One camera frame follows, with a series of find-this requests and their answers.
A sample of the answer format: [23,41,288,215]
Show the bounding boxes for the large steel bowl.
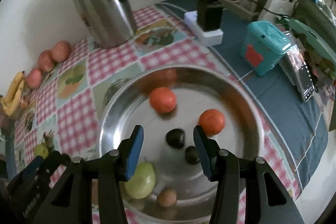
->
[99,64,265,224]

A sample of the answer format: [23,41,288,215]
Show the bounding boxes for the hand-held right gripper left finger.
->
[39,125,145,224]

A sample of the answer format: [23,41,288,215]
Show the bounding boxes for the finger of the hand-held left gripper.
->
[43,151,71,177]
[22,156,44,180]

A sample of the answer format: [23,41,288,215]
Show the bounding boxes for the remote in plastic bag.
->
[280,56,315,103]

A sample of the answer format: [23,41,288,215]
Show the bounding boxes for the beige power strip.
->
[218,0,260,21]

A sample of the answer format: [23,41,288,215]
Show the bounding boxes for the white power strip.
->
[184,11,224,46]

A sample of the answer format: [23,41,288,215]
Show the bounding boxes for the yellow banana bunch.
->
[1,71,25,117]

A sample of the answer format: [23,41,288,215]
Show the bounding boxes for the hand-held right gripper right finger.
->
[193,125,305,224]

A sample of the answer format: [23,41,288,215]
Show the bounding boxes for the pink checked tablecloth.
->
[5,4,302,224]

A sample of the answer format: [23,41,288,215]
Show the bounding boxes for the brown round fruit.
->
[156,189,177,207]

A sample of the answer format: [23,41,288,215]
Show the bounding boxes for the green mango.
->
[124,162,156,199]
[34,144,50,159]

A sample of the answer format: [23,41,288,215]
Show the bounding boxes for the teal box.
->
[240,21,291,76]

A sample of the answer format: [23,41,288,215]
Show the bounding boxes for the red apple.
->
[51,41,71,62]
[38,50,55,72]
[26,68,43,88]

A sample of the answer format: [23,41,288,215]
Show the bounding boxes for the mint green plastic lid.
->
[289,18,336,62]

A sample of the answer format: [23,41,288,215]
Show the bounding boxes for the black charger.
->
[197,0,223,31]

